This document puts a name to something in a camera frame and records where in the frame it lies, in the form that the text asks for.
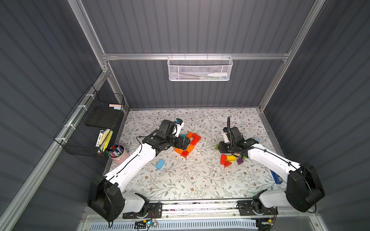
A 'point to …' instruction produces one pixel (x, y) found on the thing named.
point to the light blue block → (160, 164)
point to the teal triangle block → (183, 135)
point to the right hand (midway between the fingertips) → (221, 147)
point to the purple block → (240, 160)
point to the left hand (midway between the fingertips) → (182, 138)
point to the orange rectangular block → (189, 134)
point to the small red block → (184, 154)
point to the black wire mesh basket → (98, 110)
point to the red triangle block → (227, 163)
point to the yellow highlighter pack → (105, 139)
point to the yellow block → (231, 158)
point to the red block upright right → (223, 158)
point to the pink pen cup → (117, 153)
